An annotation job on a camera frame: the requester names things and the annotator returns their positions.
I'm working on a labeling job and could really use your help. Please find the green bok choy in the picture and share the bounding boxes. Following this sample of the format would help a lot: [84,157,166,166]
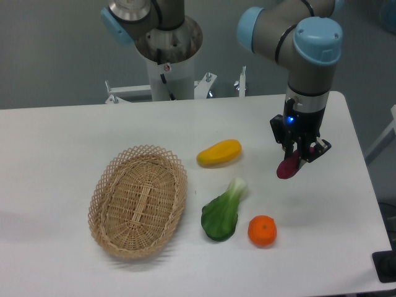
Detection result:
[200,178,248,242]

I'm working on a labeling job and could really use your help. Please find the yellow mango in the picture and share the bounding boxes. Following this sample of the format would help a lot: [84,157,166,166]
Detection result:
[196,139,242,167]

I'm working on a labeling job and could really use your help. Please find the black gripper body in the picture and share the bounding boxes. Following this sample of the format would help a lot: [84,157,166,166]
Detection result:
[283,110,324,155]

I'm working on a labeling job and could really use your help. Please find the black device at table edge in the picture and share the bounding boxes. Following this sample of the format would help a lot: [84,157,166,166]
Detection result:
[372,251,395,283]

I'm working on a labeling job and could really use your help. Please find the white furniture at right edge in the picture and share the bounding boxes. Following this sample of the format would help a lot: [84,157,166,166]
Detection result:
[364,105,395,166]

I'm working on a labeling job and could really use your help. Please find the orange tangerine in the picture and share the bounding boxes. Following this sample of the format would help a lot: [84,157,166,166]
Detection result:
[247,215,277,247]

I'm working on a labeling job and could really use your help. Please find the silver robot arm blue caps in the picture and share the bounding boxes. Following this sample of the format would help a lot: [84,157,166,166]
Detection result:
[101,1,343,179]

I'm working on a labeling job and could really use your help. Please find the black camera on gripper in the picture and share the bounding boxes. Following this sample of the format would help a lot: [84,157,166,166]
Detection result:
[270,114,285,144]

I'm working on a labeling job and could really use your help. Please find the woven wicker basket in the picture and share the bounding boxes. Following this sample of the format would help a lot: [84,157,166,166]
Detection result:
[88,145,187,259]

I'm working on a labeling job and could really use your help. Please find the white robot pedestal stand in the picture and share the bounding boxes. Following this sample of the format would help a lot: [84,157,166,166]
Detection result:
[104,57,248,105]

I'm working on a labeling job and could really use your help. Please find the purple sweet potato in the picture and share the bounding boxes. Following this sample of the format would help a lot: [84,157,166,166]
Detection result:
[276,150,307,179]

